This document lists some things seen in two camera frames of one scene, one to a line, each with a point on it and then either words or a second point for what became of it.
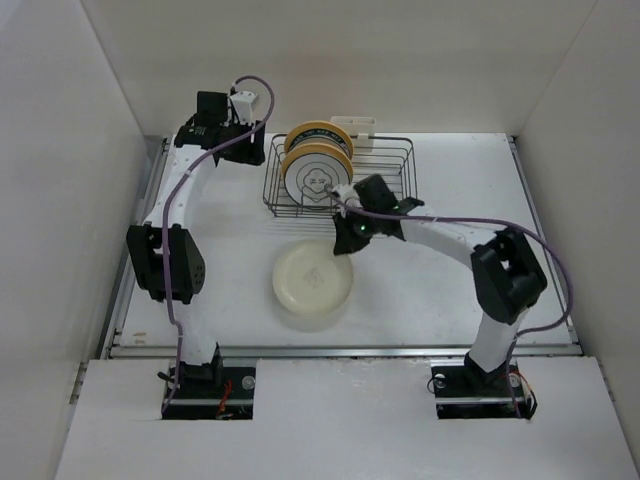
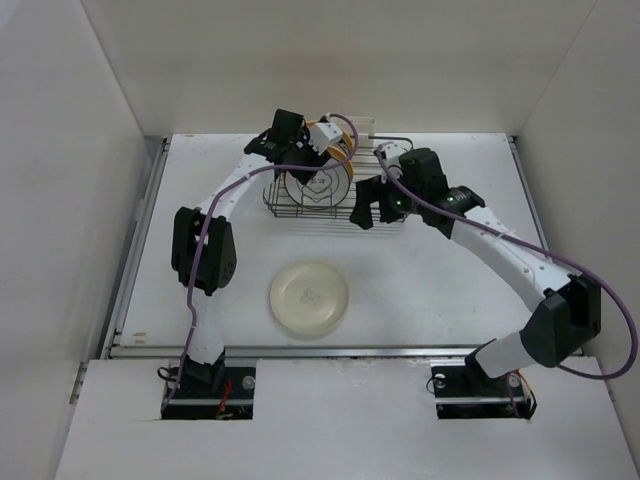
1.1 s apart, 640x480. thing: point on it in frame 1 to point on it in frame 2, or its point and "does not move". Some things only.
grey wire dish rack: x=373 y=155 does not move
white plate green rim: x=308 y=176 does not move
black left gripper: x=252 y=154 to x=304 y=138
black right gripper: x=346 y=241 to x=368 y=191
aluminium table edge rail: x=113 y=349 does not move
